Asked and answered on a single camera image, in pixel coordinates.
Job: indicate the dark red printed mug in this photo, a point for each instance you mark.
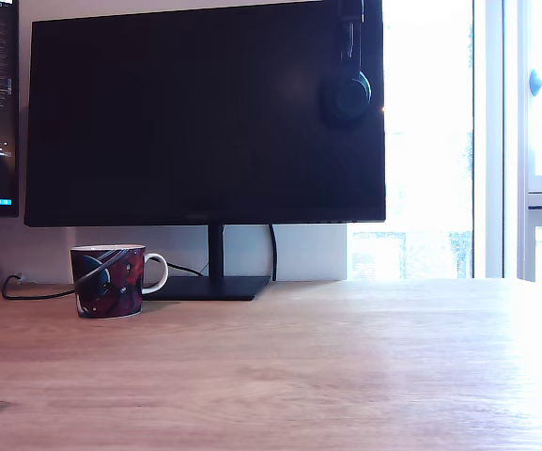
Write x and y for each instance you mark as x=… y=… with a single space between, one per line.
x=107 y=282

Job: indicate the black headphones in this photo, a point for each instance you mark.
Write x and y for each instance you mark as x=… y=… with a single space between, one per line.
x=350 y=94

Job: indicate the large black monitor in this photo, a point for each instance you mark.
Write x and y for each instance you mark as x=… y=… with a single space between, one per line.
x=181 y=117

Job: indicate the white window frame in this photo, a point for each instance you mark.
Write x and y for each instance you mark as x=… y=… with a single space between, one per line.
x=493 y=141

